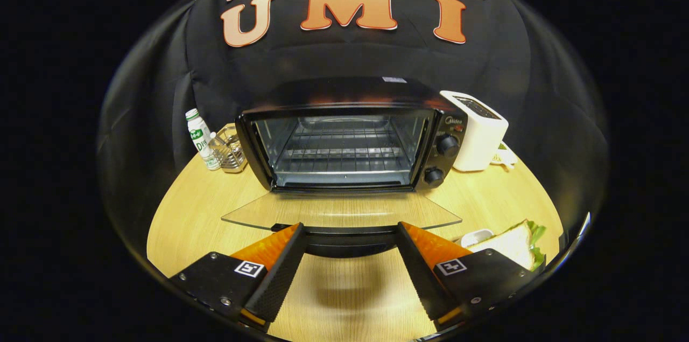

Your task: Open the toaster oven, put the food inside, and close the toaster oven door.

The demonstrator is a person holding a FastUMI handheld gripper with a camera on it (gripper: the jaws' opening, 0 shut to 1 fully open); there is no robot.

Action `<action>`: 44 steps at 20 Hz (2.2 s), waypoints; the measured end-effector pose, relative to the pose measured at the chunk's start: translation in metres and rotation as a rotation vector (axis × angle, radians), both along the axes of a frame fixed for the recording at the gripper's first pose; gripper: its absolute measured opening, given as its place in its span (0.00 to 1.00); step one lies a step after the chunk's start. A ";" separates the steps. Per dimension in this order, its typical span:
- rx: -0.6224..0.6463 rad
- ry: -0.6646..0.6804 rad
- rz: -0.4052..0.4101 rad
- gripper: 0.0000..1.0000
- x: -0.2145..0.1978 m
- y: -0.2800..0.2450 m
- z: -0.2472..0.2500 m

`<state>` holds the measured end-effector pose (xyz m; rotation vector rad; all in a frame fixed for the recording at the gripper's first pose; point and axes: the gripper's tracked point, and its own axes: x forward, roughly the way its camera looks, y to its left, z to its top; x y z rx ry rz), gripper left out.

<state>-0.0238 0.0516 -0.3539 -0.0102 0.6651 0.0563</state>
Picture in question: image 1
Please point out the small white dish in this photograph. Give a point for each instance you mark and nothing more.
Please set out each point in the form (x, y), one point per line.
(476, 235)

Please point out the black backdrop cloth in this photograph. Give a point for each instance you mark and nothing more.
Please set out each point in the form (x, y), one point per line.
(344, 56)

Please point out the white bottle with green label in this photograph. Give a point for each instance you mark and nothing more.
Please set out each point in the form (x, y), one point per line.
(200, 137)

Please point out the clear glass jar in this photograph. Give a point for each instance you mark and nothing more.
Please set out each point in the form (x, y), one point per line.
(231, 151)

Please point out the lettuce sandwich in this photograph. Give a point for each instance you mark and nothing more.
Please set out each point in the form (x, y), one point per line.
(511, 245)

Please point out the small white plastic object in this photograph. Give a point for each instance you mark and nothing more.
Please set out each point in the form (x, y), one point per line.
(505, 158)

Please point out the black toaster oven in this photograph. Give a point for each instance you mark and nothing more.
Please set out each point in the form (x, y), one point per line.
(344, 94)

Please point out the white toaster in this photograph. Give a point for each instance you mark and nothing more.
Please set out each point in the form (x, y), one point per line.
(476, 137)

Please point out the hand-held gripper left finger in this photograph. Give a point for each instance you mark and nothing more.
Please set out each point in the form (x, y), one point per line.
(280, 277)

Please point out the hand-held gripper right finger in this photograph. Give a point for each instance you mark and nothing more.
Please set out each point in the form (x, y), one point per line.
(422, 277)

